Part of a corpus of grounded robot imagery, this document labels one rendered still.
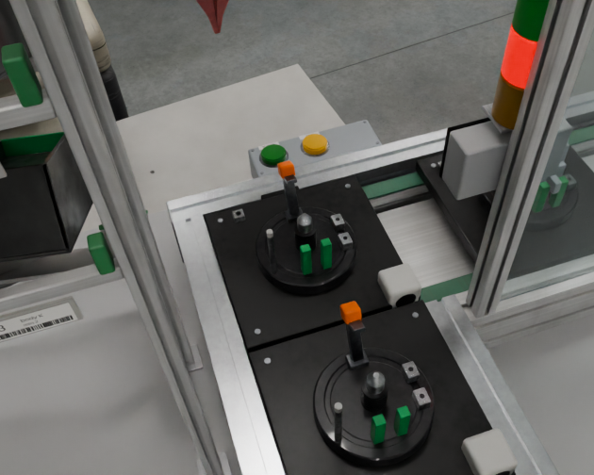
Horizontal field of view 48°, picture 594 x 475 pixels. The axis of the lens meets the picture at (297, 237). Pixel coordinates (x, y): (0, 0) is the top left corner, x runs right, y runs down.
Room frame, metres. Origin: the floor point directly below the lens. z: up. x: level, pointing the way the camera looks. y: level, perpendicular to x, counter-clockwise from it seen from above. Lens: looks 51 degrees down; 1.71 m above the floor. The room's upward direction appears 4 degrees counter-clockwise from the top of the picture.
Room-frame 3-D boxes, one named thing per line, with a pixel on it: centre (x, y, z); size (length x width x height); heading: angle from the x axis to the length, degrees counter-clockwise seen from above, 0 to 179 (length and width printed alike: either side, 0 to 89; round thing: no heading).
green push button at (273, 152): (0.78, 0.03, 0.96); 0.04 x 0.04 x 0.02
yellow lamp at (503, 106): (0.50, -0.23, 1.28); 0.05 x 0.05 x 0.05
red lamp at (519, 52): (0.50, -0.23, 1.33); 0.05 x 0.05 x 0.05
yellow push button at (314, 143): (0.80, -0.04, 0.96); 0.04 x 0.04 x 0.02
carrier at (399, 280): (0.57, -0.01, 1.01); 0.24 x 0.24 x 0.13; 15
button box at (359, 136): (0.80, -0.04, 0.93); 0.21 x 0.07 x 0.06; 105
